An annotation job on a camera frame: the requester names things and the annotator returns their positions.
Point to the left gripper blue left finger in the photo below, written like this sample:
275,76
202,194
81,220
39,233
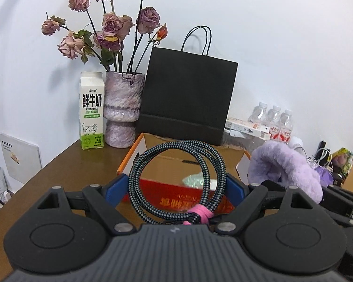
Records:
116,190

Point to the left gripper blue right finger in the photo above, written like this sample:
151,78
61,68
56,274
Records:
236,191

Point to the clear plastic bag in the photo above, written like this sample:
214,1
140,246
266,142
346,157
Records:
194,181

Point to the red cardboard fruit box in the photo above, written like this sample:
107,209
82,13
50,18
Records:
161,181

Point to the flat white orange carton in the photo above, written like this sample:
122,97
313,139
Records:
247,130

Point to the purple tissue packet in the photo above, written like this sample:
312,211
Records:
325,175

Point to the white green milk carton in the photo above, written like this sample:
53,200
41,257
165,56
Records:
91,106

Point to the small white desk fan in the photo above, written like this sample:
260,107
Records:
295,143

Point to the clear water bottle right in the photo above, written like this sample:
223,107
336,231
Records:
285,126

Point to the clear water bottle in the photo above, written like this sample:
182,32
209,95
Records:
259,113
273,121
285,126

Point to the clear water bottle left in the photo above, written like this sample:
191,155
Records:
259,113

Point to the clear water bottle middle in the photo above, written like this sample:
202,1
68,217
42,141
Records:
273,121

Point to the white flat board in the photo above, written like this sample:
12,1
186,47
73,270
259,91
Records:
22,159

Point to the purple marbled vase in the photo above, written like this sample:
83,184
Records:
122,102

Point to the black paper shopping bag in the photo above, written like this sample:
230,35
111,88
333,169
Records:
187,96

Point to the dried pink rose bouquet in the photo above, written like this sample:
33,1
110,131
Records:
113,39

